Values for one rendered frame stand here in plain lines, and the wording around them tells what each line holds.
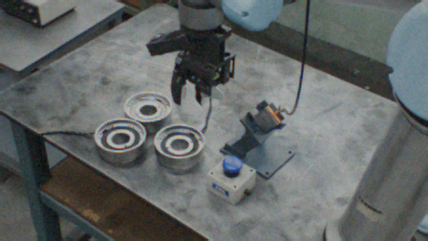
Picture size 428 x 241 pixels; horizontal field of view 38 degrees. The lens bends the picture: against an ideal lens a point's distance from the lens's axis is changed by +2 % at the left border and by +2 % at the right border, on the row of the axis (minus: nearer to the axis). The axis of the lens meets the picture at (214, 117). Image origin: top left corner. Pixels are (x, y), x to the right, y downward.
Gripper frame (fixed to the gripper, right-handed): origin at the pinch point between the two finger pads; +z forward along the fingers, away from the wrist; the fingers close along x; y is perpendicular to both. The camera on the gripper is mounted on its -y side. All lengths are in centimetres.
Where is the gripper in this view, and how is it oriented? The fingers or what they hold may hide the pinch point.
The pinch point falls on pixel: (190, 108)
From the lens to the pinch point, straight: 115.8
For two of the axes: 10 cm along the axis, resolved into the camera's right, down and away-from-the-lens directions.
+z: -0.4, 7.6, 6.4
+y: 8.0, 4.1, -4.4
